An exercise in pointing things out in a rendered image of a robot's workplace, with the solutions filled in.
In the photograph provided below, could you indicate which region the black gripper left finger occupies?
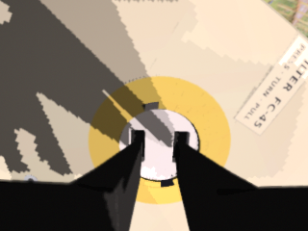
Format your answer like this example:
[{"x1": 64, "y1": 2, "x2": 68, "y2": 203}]
[{"x1": 0, "y1": 141, "x2": 142, "y2": 231}]

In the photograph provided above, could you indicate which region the white cylinder with slot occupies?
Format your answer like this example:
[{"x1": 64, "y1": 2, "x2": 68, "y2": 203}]
[{"x1": 119, "y1": 102, "x2": 198, "y2": 179}]

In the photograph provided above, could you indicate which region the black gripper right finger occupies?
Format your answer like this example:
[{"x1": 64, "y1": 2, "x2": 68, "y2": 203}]
[{"x1": 175, "y1": 141, "x2": 308, "y2": 231}]

